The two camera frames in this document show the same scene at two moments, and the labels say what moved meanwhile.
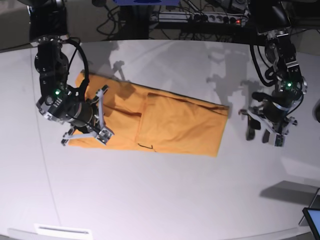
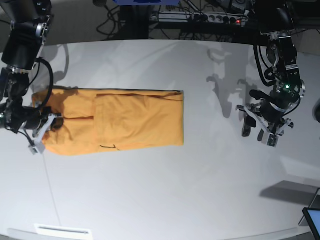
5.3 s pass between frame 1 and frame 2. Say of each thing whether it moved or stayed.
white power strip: stayed
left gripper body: moved
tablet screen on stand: stayed
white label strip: stayed
